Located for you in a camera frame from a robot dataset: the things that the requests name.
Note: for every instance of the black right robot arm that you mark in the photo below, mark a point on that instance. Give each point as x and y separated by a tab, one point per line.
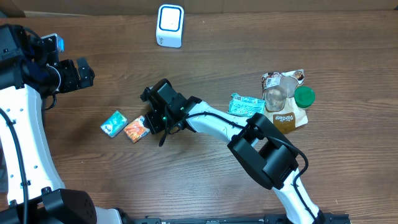
266	155

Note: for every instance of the green-lid jar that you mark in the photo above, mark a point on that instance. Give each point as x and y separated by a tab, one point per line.
304	96

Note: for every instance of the orange Kleenex tissue pack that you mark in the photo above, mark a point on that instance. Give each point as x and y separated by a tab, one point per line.
136	129

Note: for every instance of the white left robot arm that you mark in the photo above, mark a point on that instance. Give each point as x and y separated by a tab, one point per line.
31	72

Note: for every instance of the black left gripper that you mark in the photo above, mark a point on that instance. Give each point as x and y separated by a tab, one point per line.
78	76

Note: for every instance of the white barcode scanner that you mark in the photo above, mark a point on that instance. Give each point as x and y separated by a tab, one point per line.
170	25

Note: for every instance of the blue-green tissue pack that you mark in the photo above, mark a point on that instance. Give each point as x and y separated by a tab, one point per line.
114	124

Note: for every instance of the teal wet wipes pack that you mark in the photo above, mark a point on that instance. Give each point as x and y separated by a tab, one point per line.
245	106

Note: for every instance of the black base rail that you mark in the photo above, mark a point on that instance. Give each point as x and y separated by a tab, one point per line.
267	219

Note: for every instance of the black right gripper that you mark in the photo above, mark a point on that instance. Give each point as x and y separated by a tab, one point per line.
155	122

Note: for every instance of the brown clear snack pouch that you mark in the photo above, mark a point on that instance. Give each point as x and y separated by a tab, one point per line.
278	91

